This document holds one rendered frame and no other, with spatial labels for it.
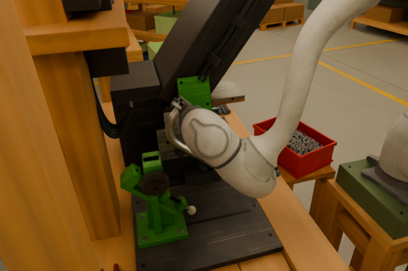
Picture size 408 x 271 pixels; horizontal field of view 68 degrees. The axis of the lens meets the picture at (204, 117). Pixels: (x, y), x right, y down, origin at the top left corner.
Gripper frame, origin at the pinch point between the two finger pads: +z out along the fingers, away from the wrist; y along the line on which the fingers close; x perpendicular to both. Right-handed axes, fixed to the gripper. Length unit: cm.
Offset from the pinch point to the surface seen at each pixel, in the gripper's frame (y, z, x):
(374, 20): -318, 449, -350
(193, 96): -1.9, 4.4, -4.9
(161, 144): -4.1, 6.5, 16.6
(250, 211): -36.2, -16.1, 13.5
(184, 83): 3.4, 4.4, -6.6
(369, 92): -236, 222, -144
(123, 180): 5.8, -21.5, 24.6
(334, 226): -80, -6, 2
